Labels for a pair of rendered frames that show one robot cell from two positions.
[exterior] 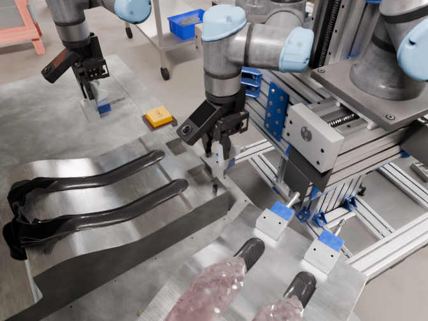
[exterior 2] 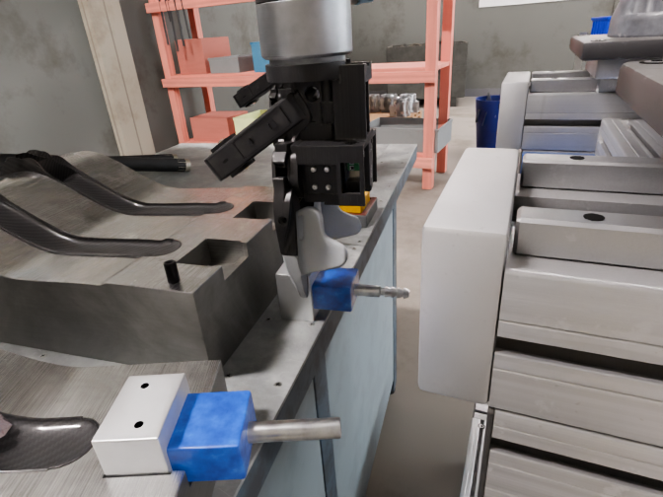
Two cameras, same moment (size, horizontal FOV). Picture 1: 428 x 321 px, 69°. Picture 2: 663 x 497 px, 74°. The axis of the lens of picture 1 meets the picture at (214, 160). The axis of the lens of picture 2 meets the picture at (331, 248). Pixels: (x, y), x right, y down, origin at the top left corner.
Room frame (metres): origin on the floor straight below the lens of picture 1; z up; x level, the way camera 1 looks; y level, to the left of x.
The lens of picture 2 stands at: (0.31, -0.34, 1.07)
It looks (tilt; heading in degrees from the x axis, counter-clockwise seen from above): 26 degrees down; 52
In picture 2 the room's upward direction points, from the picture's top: 4 degrees counter-clockwise
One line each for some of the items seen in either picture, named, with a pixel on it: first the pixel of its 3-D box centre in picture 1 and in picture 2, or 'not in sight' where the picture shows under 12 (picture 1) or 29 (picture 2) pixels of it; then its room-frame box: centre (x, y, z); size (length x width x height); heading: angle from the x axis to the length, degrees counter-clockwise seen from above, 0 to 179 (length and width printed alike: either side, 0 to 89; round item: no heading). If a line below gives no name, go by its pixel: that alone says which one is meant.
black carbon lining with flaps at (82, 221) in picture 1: (97, 193); (68, 197); (0.38, 0.23, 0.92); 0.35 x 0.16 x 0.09; 123
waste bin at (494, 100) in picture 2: not in sight; (492, 121); (4.03, 1.92, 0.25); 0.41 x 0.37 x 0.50; 65
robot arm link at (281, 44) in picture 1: (279, 44); not in sight; (0.54, -0.12, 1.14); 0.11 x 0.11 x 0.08; 75
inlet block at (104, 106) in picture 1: (104, 104); not in sight; (0.80, 0.34, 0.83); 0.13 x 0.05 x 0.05; 125
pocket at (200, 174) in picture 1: (202, 179); (216, 268); (0.45, 0.03, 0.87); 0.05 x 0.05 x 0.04; 33
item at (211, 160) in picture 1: (227, 158); (345, 289); (0.56, -0.03, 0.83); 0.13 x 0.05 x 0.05; 126
